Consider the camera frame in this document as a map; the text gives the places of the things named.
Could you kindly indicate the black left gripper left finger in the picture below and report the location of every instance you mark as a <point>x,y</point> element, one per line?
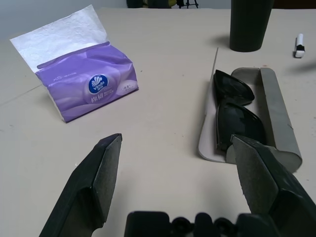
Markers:
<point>93,187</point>

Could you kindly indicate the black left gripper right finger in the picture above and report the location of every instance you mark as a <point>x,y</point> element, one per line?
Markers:
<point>266,182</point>

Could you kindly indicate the black cup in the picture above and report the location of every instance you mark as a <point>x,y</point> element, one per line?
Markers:
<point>249,24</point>

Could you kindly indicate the yellow-green stool cushion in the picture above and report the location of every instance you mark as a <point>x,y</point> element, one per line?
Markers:
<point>170,2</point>

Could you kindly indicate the black tripod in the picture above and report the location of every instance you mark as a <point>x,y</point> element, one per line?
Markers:
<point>187,3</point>

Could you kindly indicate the black sunglasses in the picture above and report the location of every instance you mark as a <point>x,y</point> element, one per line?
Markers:
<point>234,121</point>

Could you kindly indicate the purple tissue pack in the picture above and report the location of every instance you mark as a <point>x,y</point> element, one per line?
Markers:
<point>86,98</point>

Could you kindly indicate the white marker with black cap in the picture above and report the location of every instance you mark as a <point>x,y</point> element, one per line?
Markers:
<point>300,39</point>

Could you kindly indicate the grey glasses case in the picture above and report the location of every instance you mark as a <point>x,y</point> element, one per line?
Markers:
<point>274,103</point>

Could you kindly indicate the black jacket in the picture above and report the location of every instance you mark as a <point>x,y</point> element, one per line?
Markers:
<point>134,3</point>

